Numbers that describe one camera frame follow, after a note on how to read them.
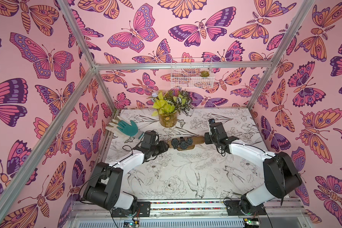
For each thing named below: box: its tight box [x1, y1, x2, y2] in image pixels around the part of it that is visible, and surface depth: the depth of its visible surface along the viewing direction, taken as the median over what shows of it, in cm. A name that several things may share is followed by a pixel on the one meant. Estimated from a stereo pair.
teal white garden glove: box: [105, 116, 145, 140], surface depth 110 cm
